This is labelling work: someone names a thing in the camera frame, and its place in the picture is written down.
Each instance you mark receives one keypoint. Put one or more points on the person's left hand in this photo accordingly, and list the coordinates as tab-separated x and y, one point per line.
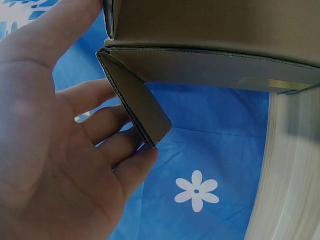
37	140

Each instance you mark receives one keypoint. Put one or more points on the brown cardboard box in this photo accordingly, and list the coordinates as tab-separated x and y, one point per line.
200	37

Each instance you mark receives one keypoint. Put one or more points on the person's left thumb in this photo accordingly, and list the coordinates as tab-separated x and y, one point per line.
65	27

